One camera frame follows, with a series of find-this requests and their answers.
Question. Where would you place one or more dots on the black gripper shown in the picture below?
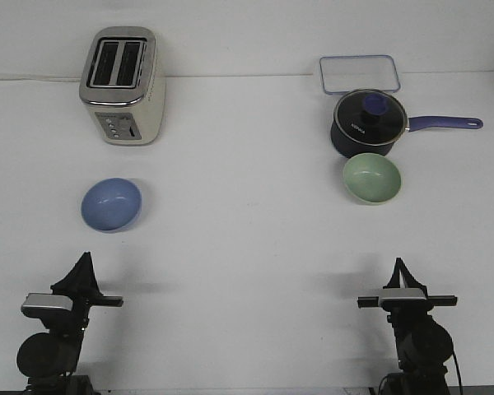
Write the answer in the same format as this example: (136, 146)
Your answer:
(81, 286)
(411, 309)

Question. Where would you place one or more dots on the blue bowl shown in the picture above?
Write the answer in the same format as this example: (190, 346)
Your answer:
(111, 205)

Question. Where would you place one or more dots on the green bowl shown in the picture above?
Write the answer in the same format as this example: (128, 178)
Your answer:
(371, 178)

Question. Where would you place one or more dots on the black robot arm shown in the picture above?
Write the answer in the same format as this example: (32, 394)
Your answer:
(49, 359)
(422, 344)

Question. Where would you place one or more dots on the dark blue saucepan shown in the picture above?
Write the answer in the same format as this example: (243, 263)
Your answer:
(349, 146)

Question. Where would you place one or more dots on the glass pot lid blue knob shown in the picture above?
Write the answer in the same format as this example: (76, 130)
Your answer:
(370, 115)

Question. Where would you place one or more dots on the silver two-slot toaster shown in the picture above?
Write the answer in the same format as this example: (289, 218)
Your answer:
(123, 85)

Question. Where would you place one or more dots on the clear container lid blue rim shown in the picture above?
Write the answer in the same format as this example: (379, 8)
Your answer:
(342, 74)

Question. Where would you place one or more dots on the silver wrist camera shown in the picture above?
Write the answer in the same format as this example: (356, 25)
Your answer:
(37, 305)
(399, 295)

